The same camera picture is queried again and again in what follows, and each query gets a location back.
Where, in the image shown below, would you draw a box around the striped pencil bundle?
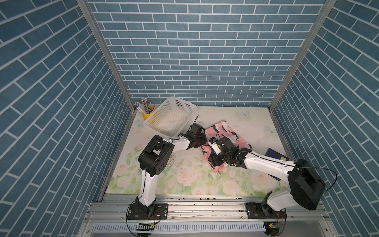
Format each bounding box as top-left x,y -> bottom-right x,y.
141,98 -> 152,114

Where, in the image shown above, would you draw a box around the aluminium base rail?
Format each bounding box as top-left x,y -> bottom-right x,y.
83,194 -> 331,223

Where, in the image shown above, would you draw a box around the navy blue book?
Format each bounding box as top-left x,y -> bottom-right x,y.
265,148 -> 289,161

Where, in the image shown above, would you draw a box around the white plastic mesh basket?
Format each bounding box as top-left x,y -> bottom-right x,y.
144,97 -> 197,138

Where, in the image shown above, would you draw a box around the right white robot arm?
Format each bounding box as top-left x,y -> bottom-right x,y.
208,137 -> 326,211

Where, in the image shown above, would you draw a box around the right aluminium corner post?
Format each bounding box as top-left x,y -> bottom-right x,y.
268,0 -> 336,114

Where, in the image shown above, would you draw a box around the yellow metal pencil cup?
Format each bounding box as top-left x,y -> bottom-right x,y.
142,106 -> 154,120

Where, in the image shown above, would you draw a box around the left aluminium corner post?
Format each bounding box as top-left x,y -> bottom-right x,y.
77,0 -> 135,113

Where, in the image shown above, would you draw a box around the pink shark print shorts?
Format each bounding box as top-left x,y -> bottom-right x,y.
201,120 -> 252,173

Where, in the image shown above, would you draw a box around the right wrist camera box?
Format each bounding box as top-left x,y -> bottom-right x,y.
208,139 -> 221,155

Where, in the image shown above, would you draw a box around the aluminium corner post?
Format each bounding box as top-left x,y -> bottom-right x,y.
268,0 -> 336,114
77,0 -> 135,113

